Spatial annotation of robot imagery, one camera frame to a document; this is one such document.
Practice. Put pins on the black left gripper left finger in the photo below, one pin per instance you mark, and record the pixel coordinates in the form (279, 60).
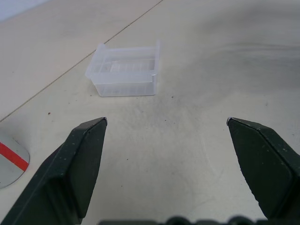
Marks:
(63, 178)

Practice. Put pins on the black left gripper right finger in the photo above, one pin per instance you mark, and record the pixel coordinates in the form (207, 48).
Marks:
(269, 168)

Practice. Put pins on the silver jar with red stripe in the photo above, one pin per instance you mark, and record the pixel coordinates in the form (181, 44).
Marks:
(9, 164)

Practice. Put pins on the clear plastic box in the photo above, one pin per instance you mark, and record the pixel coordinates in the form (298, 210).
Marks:
(124, 79)

